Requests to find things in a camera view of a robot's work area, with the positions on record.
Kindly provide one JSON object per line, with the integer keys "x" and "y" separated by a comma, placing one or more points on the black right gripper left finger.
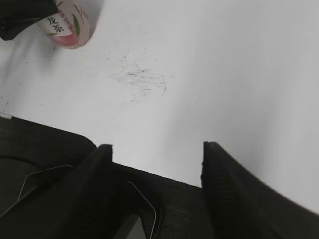
{"x": 101, "y": 195}

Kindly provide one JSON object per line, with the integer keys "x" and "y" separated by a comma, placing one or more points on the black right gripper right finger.
{"x": 243, "y": 207}

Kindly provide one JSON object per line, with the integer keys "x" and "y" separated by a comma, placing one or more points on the pink oolong tea bottle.
{"x": 69, "y": 27}

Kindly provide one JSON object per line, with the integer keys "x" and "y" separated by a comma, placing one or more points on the black robot base cover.
{"x": 36, "y": 159}

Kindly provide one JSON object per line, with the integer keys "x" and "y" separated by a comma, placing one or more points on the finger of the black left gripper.
{"x": 17, "y": 15}

